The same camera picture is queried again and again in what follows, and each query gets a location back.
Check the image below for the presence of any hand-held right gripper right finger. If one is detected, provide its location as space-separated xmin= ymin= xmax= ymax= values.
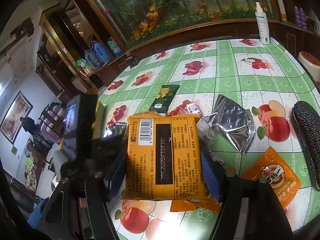
xmin=201 ymin=151 xmax=300 ymax=240

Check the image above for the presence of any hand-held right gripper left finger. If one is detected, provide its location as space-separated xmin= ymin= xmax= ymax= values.
xmin=31 ymin=151 xmax=128 ymax=240

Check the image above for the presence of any yellow rimmed tray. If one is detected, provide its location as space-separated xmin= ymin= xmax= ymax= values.
xmin=95 ymin=101 xmax=107 ymax=133

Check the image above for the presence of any yellow barcode snack packet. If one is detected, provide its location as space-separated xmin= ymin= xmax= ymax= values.
xmin=120 ymin=113 xmax=213 ymax=197

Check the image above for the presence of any orange round-logo snack packet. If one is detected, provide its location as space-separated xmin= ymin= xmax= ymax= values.
xmin=170 ymin=190 xmax=222 ymax=213
xmin=242 ymin=146 xmax=302 ymax=213

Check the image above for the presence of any dark green cracker snack packet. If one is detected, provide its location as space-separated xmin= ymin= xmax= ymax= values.
xmin=149 ymin=84 xmax=180 ymax=113

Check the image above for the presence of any wooden chair with purple cloth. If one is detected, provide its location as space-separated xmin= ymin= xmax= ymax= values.
xmin=40 ymin=102 xmax=65 ymax=135

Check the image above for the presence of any clear plastic snack packet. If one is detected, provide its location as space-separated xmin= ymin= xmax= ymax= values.
xmin=196 ymin=119 xmax=225 ymax=167

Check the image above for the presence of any wooden sideboard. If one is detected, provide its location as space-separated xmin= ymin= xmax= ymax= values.
xmin=82 ymin=52 xmax=140 ymax=90

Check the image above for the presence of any grey thermos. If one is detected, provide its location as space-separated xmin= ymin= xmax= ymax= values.
xmin=84 ymin=50 xmax=97 ymax=67

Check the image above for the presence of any blue thermos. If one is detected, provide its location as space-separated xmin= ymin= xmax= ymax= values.
xmin=94 ymin=41 xmax=110 ymax=64

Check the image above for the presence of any small white wrapped candy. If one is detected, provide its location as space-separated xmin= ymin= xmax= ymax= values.
xmin=186 ymin=101 xmax=203 ymax=115

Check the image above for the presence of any green label water bottle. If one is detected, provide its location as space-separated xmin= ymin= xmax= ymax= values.
xmin=107 ymin=37 xmax=123 ymax=57

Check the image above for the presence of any green fruit print tablecloth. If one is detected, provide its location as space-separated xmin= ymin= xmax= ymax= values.
xmin=96 ymin=36 xmax=320 ymax=240

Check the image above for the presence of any black patterned glasses case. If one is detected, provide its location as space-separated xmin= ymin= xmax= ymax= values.
xmin=292 ymin=101 xmax=320 ymax=190

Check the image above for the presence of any red and white container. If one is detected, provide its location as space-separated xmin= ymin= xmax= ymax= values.
xmin=298 ymin=52 xmax=320 ymax=88

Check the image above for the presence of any glass flower display cabinet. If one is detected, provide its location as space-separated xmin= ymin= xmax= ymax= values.
xmin=75 ymin=0 xmax=283 ymax=48

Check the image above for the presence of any white spray bottle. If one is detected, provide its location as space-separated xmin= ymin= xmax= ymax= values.
xmin=255 ymin=2 xmax=271 ymax=45

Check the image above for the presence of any purple bottle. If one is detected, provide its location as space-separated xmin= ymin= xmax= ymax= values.
xmin=294 ymin=6 xmax=301 ymax=28
xmin=300 ymin=7 xmax=307 ymax=30

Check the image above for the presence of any white rolled scroll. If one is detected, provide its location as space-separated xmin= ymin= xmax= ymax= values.
xmin=274 ymin=0 xmax=287 ymax=22

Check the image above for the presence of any framed wall painting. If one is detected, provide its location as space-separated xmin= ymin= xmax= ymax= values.
xmin=0 ymin=91 xmax=34 ymax=145

